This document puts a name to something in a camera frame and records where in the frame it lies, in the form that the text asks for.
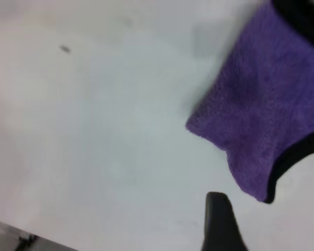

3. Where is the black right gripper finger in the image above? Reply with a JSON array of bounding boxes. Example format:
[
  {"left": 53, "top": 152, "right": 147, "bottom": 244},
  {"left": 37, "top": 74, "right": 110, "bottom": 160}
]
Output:
[{"left": 200, "top": 191, "right": 249, "bottom": 251}]

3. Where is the purple cloth with black trim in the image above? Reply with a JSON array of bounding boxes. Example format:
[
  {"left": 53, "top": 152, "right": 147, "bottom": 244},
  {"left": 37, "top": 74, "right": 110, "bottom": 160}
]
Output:
[{"left": 185, "top": 0, "right": 314, "bottom": 204}]

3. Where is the black cable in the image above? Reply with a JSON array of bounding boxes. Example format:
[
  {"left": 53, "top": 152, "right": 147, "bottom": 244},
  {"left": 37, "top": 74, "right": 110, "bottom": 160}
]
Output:
[{"left": 17, "top": 233, "right": 39, "bottom": 251}]

